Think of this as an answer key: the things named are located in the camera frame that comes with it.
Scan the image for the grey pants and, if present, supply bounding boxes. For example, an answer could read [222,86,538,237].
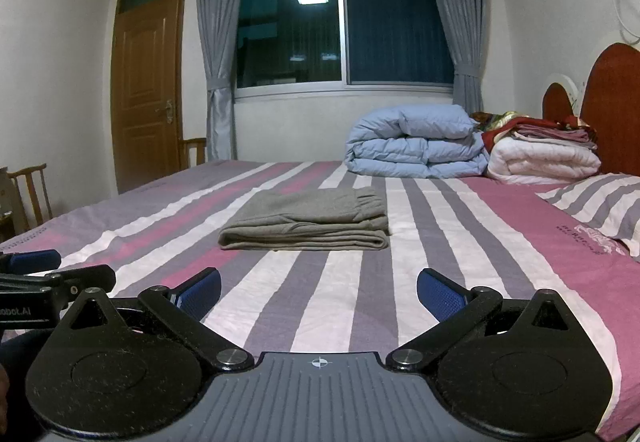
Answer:
[218,187,390,251]

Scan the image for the striped pink grey bed sheet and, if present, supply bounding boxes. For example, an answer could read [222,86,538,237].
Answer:
[3,162,639,440]

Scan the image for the wooden chair at left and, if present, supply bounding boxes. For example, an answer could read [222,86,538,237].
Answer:
[1,164,53,234]

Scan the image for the wooden chair near door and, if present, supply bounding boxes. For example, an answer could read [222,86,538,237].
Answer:
[180,138,206,170]

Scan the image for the folded white pink blanket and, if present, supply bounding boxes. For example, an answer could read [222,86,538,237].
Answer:
[487,137,601,184]

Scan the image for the folded light blue duvet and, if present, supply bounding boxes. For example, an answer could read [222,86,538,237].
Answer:
[344,104,488,179]

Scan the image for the red patterned folded blanket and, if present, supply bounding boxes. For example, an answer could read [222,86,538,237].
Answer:
[471,111,597,153]

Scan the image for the striped pillow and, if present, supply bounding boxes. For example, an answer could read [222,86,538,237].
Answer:
[537,173,640,261]

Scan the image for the brown wooden door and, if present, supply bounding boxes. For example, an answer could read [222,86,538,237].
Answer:
[111,0,184,193]

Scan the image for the red wooden headboard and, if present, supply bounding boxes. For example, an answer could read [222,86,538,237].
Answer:
[542,43,640,176]

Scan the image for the left grey curtain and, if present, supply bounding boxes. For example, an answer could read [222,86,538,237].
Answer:
[196,0,241,161]

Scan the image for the window with white frame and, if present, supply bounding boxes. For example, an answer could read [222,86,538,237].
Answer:
[235,0,454,95]

